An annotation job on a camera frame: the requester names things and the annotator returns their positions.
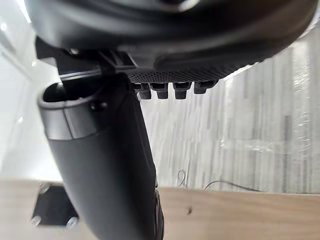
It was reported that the black square mounting plate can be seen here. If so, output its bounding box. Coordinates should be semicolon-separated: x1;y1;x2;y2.
30;183;80;228

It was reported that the wooden board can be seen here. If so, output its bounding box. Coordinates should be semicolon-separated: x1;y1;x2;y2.
0;177;320;240

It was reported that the thin dark cable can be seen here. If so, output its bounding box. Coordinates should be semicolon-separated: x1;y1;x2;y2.
176;169;255;190

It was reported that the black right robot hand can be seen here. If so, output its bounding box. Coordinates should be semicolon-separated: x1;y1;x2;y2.
18;0;320;240

